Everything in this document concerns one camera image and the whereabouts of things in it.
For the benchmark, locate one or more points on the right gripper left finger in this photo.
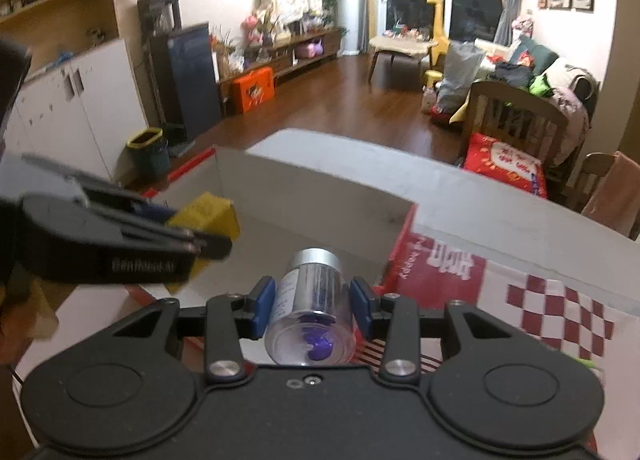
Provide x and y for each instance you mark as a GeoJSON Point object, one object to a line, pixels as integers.
{"type": "Point", "coordinates": [230, 319]}

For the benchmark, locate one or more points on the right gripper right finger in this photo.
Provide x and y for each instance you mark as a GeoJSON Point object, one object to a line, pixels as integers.
{"type": "Point", "coordinates": [396, 321]}

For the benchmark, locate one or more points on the clear jar silver lid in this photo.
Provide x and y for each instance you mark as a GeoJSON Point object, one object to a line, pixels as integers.
{"type": "Point", "coordinates": [311, 319]}

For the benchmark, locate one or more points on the yellow small box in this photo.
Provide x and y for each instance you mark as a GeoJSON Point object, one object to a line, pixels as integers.
{"type": "Point", "coordinates": [206, 216]}

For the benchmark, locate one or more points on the red cardboard box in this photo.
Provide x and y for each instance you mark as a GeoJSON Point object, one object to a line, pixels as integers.
{"type": "Point", "coordinates": [106, 395]}

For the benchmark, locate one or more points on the person left hand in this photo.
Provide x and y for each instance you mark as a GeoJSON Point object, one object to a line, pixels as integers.
{"type": "Point", "coordinates": [26, 314]}

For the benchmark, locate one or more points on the yellow rim trash bin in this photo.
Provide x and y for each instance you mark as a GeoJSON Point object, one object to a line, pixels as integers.
{"type": "Point", "coordinates": [149, 151]}

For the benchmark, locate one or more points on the white cabinet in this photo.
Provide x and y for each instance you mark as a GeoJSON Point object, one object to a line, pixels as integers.
{"type": "Point", "coordinates": [82, 113]}

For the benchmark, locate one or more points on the red printed cushion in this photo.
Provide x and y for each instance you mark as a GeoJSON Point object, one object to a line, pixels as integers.
{"type": "Point", "coordinates": [502, 162]}

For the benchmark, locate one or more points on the black speaker cabinet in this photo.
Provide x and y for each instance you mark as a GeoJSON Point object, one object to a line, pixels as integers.
{"type": "Point", "coordinates": [185, 82]}

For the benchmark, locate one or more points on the red white printed mat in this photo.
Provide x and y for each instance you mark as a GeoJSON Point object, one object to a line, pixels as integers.
{"type": "Point", "coordinates": [600, 337]}

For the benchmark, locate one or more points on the orange gift box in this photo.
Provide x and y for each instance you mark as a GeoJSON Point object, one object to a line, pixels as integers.
{"type": "Point", "coordinates": [252, 89]}

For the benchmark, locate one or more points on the wooden chair with cushion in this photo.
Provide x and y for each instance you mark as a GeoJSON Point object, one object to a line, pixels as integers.
{"type": "Point", "coordinates": [515, 117]}

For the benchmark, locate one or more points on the pink towel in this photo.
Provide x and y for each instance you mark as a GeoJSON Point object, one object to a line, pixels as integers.
{"type": "Point", "coordinates": [615, 202]}

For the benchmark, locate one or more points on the wooden chair with towel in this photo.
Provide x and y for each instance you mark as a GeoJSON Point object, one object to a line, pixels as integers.
{"type": "Point", "coordinates": [593, 170]}

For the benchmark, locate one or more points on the white plastic bag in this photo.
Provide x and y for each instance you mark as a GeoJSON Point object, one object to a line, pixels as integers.
{"type": "Point", "coordinates": [463, 60]}

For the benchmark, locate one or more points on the wooden tv console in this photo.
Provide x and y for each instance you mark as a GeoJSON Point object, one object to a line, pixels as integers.
{"type": "Point", "coordinates": [288, 55]}

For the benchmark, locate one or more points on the wooden coffee table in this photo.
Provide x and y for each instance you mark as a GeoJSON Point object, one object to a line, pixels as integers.
{"type": "Point", "coordinates": [408, 47]}

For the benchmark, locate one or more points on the yellow giraffe toy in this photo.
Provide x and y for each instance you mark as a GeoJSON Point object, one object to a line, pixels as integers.
{"type": "Point", "coordinates": [441, 41]}

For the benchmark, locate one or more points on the sofa with clothes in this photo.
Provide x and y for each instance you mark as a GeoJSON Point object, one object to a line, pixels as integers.
{"type": "Point", "coordinates": [530, 66]}

